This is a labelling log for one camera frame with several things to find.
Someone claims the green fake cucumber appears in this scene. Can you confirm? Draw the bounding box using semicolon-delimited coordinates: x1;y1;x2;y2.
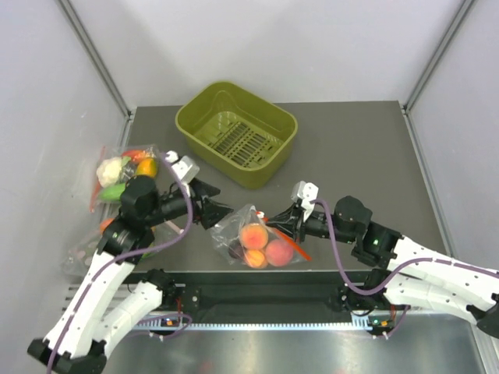
97;183;126;203

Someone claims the zip bag near left base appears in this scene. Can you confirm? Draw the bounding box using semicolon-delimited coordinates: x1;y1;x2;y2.
60;217;187;277

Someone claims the zip bag with vegetables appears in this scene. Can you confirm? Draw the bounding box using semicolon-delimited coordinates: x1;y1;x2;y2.
77;144;159;213

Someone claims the orange fake tomato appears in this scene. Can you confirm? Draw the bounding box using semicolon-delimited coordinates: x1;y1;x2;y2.
99;217;114;234

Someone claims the grey slotted cable duct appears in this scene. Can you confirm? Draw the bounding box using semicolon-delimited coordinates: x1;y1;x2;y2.
133;315;395;332

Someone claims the olive green plastic basket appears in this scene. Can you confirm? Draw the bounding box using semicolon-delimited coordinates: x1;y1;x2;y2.
175;81;298;189

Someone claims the orange green fake mango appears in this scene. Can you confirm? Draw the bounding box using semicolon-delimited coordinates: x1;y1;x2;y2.
135;157;158;178

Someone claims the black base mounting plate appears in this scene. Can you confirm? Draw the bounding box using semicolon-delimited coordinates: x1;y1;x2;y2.
116;268;461;316

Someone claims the small orange fake peach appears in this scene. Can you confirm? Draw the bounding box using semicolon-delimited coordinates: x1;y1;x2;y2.
244;249;268;269

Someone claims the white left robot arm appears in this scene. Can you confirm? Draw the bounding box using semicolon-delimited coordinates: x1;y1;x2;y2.
27;175;232;373

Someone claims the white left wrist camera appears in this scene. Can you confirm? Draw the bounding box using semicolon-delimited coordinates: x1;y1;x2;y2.
163;150;200;184

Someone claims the white fake cauliflower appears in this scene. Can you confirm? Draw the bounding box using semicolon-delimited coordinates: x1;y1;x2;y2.
96;157;122;188

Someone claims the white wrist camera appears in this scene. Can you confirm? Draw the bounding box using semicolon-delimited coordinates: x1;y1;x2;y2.
163;150;200;184
291;181;319;210

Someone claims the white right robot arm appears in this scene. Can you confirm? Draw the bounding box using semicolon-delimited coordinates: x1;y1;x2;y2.
266;196;498;337

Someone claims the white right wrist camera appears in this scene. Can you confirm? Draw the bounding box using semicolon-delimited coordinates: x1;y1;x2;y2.
291;181;319;210

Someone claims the green fake lime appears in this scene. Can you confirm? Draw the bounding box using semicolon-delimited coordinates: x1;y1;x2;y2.
141;252;155;259

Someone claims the red fake pepper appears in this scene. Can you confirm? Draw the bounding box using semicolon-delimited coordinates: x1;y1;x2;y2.
121;150;149;164

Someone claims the pink fake peach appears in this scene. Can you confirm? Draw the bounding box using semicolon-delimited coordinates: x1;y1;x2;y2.
265;239;294;267

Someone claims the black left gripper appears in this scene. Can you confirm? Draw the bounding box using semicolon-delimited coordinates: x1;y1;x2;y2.
145;177;235;228

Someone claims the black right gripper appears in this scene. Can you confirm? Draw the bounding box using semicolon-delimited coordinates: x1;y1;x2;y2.
267;202;356;245

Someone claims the clear zip bag orange seal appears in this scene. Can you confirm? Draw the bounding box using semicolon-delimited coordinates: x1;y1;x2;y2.
210;204;311;270

